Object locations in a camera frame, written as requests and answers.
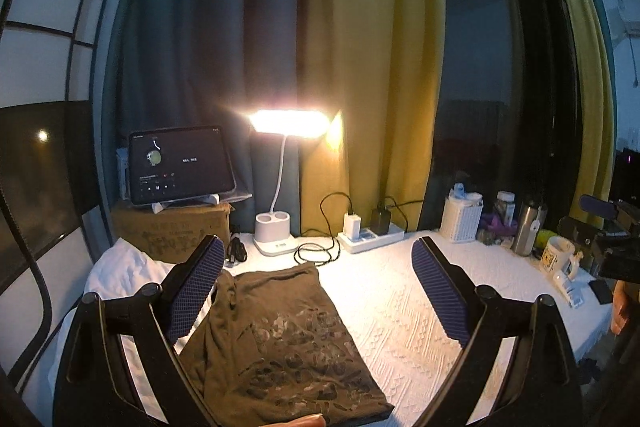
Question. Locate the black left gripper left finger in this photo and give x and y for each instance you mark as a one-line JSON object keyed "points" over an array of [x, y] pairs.
{"points": [[94, 385]]}

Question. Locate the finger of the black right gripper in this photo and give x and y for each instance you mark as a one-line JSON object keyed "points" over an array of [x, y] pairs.
{"points": [[598, 207]]}

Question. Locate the dark brown printed t-shirt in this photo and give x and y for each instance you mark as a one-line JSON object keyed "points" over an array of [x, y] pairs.
{"points": [[273, 348]]}

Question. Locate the person's hand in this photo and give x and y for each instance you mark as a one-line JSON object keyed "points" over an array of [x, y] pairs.
{"points": [[313, 420]]}

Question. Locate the white printed mug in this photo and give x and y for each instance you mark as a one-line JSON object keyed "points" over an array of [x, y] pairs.
{"points": [[557, 255]]}

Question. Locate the steel thermos cup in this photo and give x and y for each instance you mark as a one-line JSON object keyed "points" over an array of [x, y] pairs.
{"points": [[532, 215]]}

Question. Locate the white pillow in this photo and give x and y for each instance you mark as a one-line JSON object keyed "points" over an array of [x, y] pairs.
{"points": [[119, 273]]}

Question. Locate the clear jar with white lid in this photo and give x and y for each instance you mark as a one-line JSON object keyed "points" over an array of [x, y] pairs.
{"points": [[505, 207]]}

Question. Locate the purple cloth bag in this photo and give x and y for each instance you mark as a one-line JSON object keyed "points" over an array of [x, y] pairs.
{"points": [[492, 231]]}

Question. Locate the brown cardboard box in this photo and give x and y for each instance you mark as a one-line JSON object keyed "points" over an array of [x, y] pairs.
{"points": [[175, 232]]}

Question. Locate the white perforated basket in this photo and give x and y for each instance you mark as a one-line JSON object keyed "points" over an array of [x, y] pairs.
{"points": [[461, 215]]}

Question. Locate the white power strip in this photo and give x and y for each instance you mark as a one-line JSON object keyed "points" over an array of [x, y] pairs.
{"points": [[368, 240]]}

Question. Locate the white desk lamp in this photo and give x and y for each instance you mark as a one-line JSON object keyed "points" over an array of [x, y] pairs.
{"points": [[272, 234]]}

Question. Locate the black charger adapter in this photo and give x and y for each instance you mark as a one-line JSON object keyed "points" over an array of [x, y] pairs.
{"points": [[380, 220]]}

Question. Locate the black tablet on stand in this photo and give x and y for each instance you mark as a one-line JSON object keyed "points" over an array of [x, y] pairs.
{"points": [[178, 163]]}

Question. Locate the white charger adapter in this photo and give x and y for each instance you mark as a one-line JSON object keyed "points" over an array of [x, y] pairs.
{"points": [[351, 226]]}

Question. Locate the yellow curtain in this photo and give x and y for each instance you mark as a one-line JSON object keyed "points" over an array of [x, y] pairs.
{"points": [[374, 67]]}

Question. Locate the teal curtain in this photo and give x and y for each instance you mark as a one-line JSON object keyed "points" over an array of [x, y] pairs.
{"points": [[188, 63]]}

